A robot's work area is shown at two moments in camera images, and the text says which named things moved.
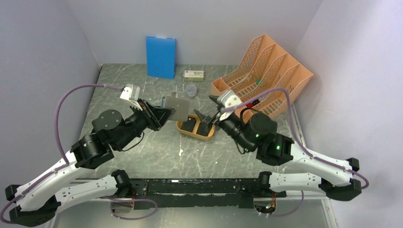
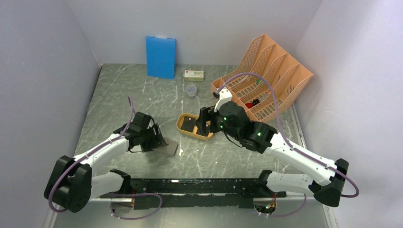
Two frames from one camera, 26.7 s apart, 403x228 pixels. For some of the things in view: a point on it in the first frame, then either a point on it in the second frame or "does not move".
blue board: (161, 54) does not move
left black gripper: (156, 116) -> (157, 139)
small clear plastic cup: (191, 90) does not move
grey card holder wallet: (181, 106) -> (170, 149)
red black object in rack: (250, 105) does not move
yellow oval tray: (194, 133) does not move
